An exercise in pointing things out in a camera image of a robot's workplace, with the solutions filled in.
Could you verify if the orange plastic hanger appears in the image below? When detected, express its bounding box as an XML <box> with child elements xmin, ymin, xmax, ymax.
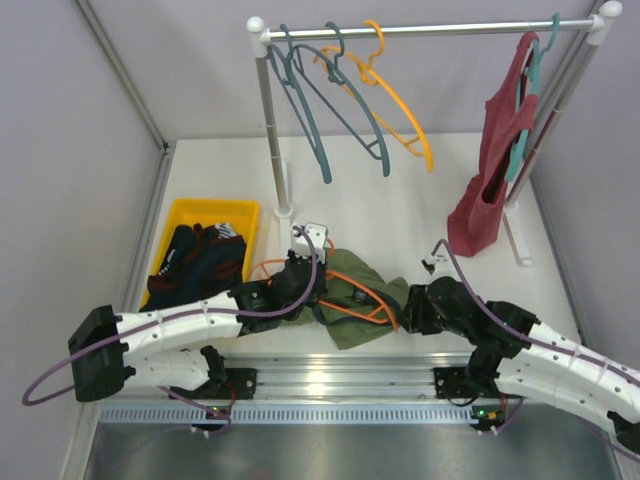
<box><xmin>247</xmin><ymin>257</ymin><xmax>401</xmax><ymax>332</ymax></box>

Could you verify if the olive green tank top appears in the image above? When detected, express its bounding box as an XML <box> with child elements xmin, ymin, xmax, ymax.
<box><xmin>294</xmin><ymin>249</ymin><xmax>409</xmax><ymax>350</ymax></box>

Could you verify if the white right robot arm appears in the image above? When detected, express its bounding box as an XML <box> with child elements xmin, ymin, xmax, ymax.
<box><xmin>399</xmin><ymin>276</ymin><xmax>639</xmax><ymax>453</ymax></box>

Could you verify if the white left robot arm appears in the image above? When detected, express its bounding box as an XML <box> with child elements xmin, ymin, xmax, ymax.
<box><xmin>68</xmin><ymin>252</ymin><xmax>326</xmax><ymax>403</ymax></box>

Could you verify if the dark red tank top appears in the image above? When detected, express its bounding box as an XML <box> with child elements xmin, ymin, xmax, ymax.
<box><xmin>447</xmin><ymin>32</ymin><xmax>539</xmax><ymax>257</ymax></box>

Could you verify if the teal plastic hanger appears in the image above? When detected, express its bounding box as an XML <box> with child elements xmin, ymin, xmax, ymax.
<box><xmin>504</xmin><ymin>12</ymin><xmax>561</xmax><ymax>183</ymax></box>

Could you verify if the grey-blue hanger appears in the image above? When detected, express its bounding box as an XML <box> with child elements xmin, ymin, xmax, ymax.
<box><xmin>267</xmin><ymin>22</ymin><xmax>385</xmax><ymax>185</ymax></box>
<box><xmin>289</xmin><ymin>20</ymin><xmax>394</xmax><ymax>178</ymax></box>

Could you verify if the yellow plastic hanger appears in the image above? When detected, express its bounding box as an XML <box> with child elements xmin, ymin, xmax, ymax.
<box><xmin>320</xmin><ymin>20</ymin><xmax>435</xmax><ymax>173</ymax></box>

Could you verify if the grey-blue hanger leftmost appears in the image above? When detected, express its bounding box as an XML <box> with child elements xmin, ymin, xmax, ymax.
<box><xmin>267</xmin><ymin>22</ymin><xmax>385</xmax><ymax>185</ymax></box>

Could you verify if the yellow plastic bin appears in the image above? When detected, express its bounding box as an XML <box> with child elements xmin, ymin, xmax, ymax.
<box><xmin>141</xmin><ymin>198</ymin><xmax>260</xmax><ymax>307</ymax></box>

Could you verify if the dark striped clothes pile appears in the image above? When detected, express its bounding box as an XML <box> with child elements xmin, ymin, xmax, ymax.
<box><xmin>141</xmin><ymin>223</ymin><xmax>247</xmax><ymax>312</ymax></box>

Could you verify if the white metal clothes rack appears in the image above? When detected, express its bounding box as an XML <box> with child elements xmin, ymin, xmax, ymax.
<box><xmin>246</xmin><ymin>1</ymin><xmax>623</xmax><ymax>266</ymax></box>

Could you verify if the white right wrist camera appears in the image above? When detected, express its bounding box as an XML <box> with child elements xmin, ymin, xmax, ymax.
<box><xmin>421</xmin><ymin>251</ymin><xmax>451</xmax><ymax>278</ymax></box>

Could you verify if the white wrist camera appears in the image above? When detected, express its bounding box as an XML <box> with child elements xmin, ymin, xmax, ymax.
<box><xmin>421</xmin><ymin>251</ymin><xmax>451</xmax><ymax>278</ymax></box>
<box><xmin>291</xmin><ymin>222</ymin><xmax>331</xmax><ymax>264</ymax></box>

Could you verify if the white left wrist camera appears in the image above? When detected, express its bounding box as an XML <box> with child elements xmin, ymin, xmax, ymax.
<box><xmin>291</xmin><ymin>222</ymin><xmax>331</xmax><ymax>264</ymax></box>

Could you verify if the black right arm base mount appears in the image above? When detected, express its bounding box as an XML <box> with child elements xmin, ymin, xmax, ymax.
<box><xmin>433</xmin><ymin>366</ymin><xmax>479</xmax><ymax>407</ymax></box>

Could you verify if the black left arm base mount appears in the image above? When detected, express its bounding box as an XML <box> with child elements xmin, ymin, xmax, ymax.
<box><xmin>218</xmin><ymin>368</ymin><xmax>257</xmax><ymax>400</ymax></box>

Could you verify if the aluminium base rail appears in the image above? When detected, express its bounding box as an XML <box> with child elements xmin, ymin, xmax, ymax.
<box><xmin>82</xmin><ymin>352</ymin><xmax>551</xmax><ymax>426</ymax></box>

